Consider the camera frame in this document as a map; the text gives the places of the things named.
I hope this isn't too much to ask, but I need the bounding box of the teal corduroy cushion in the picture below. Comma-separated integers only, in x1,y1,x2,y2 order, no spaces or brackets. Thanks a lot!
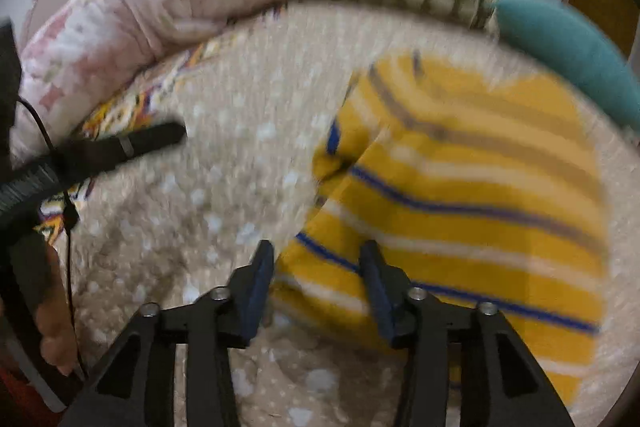
492,0,640,132

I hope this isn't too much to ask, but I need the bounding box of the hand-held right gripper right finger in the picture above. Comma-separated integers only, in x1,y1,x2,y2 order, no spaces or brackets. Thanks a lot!
359,239,576,427

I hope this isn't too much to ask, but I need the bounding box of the thin black cable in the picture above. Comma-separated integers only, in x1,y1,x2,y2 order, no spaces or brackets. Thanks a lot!
15,97,90,383

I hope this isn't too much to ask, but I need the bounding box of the person's left hand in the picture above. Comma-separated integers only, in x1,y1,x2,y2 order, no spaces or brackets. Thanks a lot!
34,244,78,377

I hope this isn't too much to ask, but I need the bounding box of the yellow striped sweater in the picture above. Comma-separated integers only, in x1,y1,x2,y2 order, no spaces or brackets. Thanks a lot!
270,52,613,415

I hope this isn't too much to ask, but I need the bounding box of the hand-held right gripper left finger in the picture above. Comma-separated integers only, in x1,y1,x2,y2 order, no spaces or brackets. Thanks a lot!
60,239,276,427

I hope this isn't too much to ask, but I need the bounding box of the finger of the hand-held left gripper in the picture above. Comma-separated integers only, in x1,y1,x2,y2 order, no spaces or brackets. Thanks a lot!
55,122,188,180

